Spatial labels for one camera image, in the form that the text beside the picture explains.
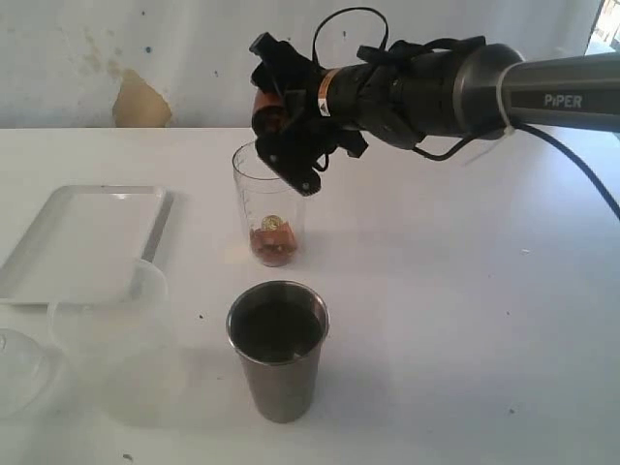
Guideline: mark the translucent plastic container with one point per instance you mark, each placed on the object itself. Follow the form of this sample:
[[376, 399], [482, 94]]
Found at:
[[122, 347]]

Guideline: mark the stainless steel cup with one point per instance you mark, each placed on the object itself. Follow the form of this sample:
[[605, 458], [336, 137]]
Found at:
[[278, 328]]

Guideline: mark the wooden cup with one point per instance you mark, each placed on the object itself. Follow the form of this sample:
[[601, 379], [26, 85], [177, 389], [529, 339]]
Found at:
[[269, 114]]

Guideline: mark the clear plastic shaker cup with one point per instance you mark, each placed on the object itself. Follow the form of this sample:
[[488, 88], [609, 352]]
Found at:
[[260, 193]]

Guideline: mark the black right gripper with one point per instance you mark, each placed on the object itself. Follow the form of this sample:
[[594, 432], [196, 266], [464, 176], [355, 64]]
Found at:
[[300, 151]]

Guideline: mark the clear plastic lid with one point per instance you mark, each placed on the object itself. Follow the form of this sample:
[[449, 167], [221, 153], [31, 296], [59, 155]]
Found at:
[[28, 375]]

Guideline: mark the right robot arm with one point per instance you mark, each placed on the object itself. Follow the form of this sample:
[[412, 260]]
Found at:
[[467, 89]]

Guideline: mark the white rectangular tray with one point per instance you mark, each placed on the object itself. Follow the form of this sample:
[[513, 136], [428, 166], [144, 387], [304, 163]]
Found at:
[[82, 243]]

